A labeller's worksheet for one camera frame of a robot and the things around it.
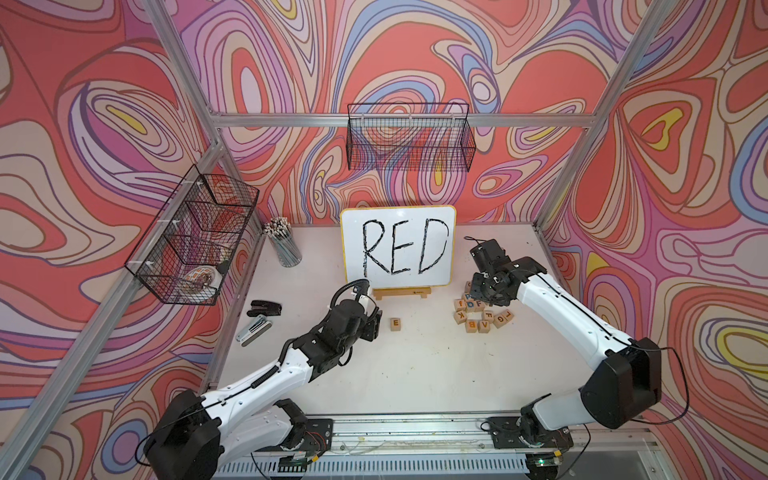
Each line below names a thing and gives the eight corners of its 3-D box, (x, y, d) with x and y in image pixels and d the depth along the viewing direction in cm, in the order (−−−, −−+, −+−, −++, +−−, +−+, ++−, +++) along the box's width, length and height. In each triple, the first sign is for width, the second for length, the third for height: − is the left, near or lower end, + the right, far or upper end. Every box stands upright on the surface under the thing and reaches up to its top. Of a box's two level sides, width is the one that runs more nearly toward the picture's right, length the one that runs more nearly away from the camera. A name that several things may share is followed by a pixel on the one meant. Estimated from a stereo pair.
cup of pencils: (276, 259, 111) (260, 224, 97) (292, 248, 115) (279, 213, 101) (289, 270, 108) (274, 236, 94) (305, 259, 111) (293, 224, 97)
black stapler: (250, 316, 97) (246, 312, 95) (254, 305, 100) (250, 300, 98) (280, 316, 97) (278, 312, 95) (283, 305, 100) (281, 300, 98)
